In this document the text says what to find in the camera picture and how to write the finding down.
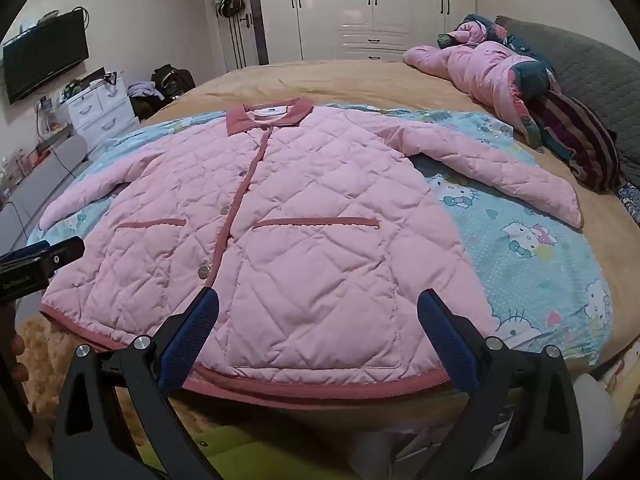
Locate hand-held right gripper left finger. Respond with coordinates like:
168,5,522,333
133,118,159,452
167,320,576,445
52,287,221,480

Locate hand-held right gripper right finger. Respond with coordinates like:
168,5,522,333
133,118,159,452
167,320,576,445
415,288,587,480

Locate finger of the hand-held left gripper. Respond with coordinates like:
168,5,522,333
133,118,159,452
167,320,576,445
35,236,86,281

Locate pink quilted jacket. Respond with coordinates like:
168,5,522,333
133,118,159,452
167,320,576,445
39,97,585,411

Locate dark clothes pile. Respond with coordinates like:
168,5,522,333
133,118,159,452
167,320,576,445
130,95,167,122

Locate purple clothes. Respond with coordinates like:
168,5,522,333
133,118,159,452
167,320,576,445
127,81,166,103

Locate person's left hand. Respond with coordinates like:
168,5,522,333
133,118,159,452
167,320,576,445
9,334,30,384

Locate grey bench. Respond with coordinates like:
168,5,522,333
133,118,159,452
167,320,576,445
0,135,88,256

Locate blue cartoon print blanket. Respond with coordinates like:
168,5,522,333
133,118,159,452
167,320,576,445
25,102,613,366

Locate person's green clothing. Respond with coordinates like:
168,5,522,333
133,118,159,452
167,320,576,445
137,422,326,480

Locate small cluttered rack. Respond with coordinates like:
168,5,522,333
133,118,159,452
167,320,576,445
37,95,59,136

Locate white drawer cabinet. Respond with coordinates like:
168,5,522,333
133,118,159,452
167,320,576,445
65,67,141,148

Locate black bag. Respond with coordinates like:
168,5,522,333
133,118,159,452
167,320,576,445
151,64,197,98

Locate dark striped pillow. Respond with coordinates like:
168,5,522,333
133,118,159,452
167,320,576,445
527,91,626,193

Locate white room door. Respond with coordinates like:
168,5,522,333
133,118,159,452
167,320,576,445
215,0,263,73

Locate pink floral quilt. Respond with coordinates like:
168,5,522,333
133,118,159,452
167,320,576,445
402,14,563,148

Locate bed with tan sheet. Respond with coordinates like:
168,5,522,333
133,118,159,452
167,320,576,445
15,57,640,461

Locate grey quilted headboard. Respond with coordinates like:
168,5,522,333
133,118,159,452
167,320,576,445
495,15,640,186

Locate white glossy wardrobe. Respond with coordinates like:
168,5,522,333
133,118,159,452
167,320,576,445
255,0,476,63

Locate black wall television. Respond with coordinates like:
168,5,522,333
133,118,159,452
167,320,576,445
2,9,90,106

